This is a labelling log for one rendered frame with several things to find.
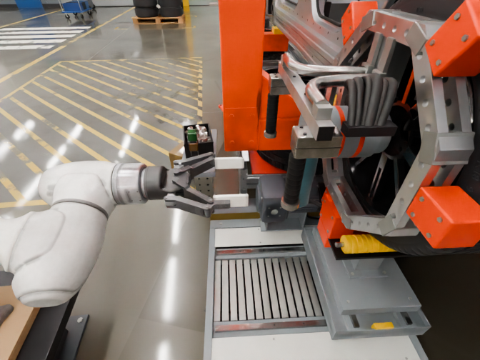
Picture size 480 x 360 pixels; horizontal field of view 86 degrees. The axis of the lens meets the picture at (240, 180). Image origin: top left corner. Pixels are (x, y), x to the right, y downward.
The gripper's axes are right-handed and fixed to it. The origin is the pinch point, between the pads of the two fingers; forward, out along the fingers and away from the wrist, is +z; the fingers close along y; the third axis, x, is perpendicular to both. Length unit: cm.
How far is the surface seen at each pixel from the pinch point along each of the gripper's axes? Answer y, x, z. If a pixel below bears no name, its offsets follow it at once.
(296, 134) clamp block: 1.0, 11.6, 10.8
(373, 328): 8, -66, 49
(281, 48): -253, -29, 56
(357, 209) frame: -9.8, -21.4, 36.9
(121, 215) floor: -71, -83, -71
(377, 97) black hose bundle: 1.8, 19.0, 23.9
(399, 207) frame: 8.3, -2.0, 32.7
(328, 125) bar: 3.6, 14.8, 15.5
